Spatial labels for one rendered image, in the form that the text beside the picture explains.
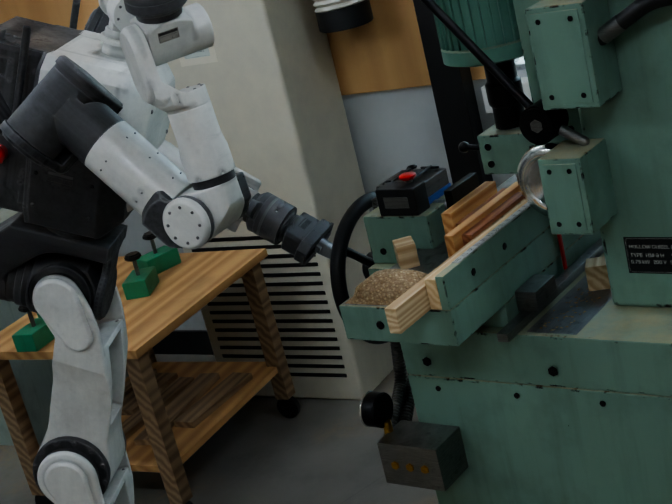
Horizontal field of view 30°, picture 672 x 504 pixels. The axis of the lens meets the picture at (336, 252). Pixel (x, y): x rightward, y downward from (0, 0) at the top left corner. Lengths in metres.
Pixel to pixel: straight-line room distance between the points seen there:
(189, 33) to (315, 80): 1.82
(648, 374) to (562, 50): 0.49
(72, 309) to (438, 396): 0.64
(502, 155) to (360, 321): 0.37
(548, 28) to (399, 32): 1.79
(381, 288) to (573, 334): 0.30
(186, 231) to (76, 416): 0.63
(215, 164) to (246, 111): 1.75
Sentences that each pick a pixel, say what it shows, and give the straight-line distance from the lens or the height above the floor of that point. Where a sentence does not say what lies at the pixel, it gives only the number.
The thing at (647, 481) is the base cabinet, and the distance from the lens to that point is 2.02.
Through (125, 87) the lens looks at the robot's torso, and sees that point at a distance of 2.02.
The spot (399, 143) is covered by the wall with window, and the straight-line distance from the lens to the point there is 3.68.
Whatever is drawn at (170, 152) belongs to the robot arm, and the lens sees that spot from 2.57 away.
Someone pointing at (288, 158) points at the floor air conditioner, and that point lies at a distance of 3.52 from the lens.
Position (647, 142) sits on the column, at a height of 1.07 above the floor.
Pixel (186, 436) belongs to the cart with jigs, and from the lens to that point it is 3.43.
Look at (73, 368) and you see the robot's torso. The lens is 2.27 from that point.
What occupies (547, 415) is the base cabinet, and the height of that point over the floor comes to 0.66.
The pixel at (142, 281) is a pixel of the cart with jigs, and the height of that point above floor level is 0.57.
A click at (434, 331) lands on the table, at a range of 1.90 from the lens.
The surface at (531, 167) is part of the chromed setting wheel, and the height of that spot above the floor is 1.05.
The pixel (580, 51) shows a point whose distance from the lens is 1.79.
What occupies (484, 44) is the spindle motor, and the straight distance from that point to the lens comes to 1.99.
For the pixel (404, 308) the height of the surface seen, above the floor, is 0.93.
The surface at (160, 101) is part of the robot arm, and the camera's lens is 1.77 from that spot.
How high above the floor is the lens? 1.60
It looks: 18 degrees down
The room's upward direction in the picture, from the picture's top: 14 degrees counter-clockwise
